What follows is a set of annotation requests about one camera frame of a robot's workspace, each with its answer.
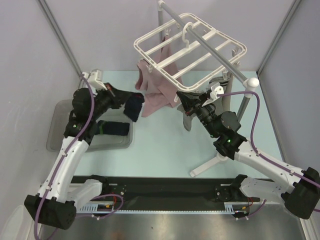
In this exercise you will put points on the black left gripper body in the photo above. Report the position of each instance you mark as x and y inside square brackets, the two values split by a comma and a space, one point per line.
[104, 101]

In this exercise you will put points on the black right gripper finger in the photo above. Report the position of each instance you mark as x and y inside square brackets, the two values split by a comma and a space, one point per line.
[195, 96]
[185, 103]

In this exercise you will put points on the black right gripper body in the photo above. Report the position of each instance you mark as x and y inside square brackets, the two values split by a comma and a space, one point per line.
[191, 103]

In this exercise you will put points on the navy santa sock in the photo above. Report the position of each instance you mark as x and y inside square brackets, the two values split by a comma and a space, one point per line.
[133, 106]

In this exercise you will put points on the grey striped sock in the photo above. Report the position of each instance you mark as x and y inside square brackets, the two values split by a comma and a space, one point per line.
[223, 103]
[187, 119]

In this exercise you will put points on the navy green striped sock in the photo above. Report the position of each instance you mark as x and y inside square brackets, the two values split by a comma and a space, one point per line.
[112, 128]

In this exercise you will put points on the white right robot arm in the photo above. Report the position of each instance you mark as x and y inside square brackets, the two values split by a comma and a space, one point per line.
[296, 189]

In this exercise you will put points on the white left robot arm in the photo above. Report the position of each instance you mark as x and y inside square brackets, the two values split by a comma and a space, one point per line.
[53, 205]

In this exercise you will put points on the white clip drying hanger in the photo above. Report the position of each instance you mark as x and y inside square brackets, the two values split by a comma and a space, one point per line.
[190, 55]

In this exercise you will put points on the grey plastic bin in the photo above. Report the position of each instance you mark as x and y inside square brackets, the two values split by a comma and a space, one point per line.
[100, 142]

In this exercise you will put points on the pink tank top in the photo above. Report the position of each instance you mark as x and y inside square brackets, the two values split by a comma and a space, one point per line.
[158, 91]

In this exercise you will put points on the grey metal clothes stand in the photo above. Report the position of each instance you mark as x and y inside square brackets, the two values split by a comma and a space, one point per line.
[249, 83]

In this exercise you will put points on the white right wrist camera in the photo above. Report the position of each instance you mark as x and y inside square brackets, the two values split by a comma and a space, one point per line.
[212, 93]

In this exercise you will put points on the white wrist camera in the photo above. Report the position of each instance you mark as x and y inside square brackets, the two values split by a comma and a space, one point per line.
[212, 93]
[94, 78]

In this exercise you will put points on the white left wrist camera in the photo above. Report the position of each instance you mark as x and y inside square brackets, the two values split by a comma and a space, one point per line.
[94, 78]

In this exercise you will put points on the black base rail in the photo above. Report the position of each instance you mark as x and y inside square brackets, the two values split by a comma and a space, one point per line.
[170, 194]

